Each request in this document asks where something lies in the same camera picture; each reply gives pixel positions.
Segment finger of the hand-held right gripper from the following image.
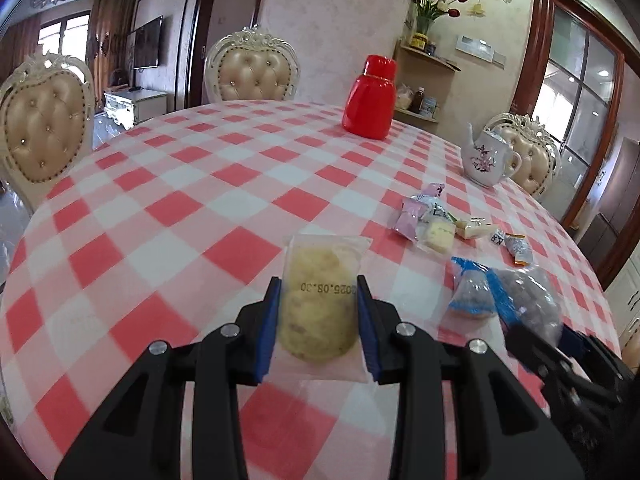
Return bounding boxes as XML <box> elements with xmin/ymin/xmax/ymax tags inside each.
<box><xmin>556</xmin><ymin>325</ymin><xmax>627</xmax><ymax>387</ymax></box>
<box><xmin>504</xmin><ymin>321</ymin><xmax>577</xmax><ymax>380</ymax></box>

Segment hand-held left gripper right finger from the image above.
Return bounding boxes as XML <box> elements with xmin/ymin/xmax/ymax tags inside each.
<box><xmin>356</xmin><ymin>274</ymin><xmax>586</xmax><ymax>480</ymax></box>

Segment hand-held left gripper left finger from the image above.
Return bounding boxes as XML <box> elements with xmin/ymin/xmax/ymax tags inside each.
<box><xmin>54</xmin><ymin>276</ymin><xmax>282</xmax><ymax>480</ymax></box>

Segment clear bag grey snacks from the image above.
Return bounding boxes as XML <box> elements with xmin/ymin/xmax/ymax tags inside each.
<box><xmin>492</xmin><ymin>265</ymin><xmax>566</xmax><ymax>346</ymax></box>

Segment clear yellow cookie packet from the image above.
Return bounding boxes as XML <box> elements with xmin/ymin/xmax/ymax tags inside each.
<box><xmin>277</xmin><ymin>234</ymin><xmax>373</xmax><ymax>385</ymax></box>

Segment clear bag blue label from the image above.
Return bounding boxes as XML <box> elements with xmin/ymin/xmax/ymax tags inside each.
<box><xmin>446</xmin><ymin>256</ymin><xmax>506</xmax><ymax>320</ymax></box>

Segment orange trimmed snack packet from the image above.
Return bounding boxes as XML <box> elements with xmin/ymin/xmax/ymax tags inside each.
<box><xmin>502</xmin><ymin>234</ymin><xmax>535</xmax><ymax>267</ymax></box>

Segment small yellow cake packet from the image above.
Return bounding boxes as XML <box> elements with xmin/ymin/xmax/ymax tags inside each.
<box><xmin>417</xmin><ymin>205</ymin><xmax>458</xmax><ymax>253</ymax></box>

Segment pink snack packet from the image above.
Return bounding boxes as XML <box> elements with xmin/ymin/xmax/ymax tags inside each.
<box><xmin>392</xmin><ymin>195</ymin><xmax>433</xmax><ymax>241</ymax></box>

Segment white stick snack packet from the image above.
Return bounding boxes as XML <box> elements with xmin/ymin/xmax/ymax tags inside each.
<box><xmin>455</xmin><ymin>216</ymin><xmax>493</xmax><ymax>241</ymax></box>

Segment red white checkered tablecloth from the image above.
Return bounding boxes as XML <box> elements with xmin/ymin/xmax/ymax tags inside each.
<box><xmin>0</xmin><ymin>99</ymin><xmax>628</xmax><ymax>480</ymax></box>

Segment beige tufted dining chair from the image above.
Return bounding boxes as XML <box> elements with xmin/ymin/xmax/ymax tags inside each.
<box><xmin>482</xmin><ymin>112</ymin><xmax>562</xmax><ymax>198</ymax></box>
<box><xmin>0</xmin><ymin>52</ymin><xmax>96</xmax><ymax>213</ymax></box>
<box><xmin>204</xmin><ymin>27</ymin><xmax>302</xmax><ymax>106</ymax></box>

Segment white floral teapot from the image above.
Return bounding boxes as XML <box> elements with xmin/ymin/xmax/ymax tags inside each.
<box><xmin>460</xmin><ymin>122</ymin><xmax>523</xmax><ymax>189</ymax></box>

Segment red thermos jug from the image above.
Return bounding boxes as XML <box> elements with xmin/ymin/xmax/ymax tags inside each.
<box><xmin>341</xmin><ymin>54</ymin><xmax>398</xmax><ymax>139</ymax></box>

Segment white television cabinet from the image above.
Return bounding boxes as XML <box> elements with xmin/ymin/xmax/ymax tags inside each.
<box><xmin>103</xmin><ymin>87</ymin><xmax>168</xmax><ymax>126</ymax></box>

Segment glass panel door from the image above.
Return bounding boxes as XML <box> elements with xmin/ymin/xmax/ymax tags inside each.
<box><xmin>512</xmin><ymin>0</ymin><xmax>633</xmax><ymax>233</ymax></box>

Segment vase with red tulips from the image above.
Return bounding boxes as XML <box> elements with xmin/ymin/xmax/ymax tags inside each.
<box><xmin>401</xmin><ymin>0</ymin><xmax>469</xmax><ymax>37</ymax></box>

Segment wooden wall shelf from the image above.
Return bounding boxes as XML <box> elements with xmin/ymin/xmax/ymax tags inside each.
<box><xmin>392</xmin><ymin>40</ymin><xmax>461</xmax><ymax>123</ymax></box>

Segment wall switch panel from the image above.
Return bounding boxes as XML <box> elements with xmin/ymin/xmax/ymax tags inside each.
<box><xmin>456</xmin><ymin>35</ymin><xmax>507</xmax><ymax>66</ymax></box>

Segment wall television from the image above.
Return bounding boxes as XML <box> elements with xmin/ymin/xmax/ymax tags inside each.
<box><xmin>131</xmin><ymin>15</ymin><xmax>164</xmax><ymax>72</ymax></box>

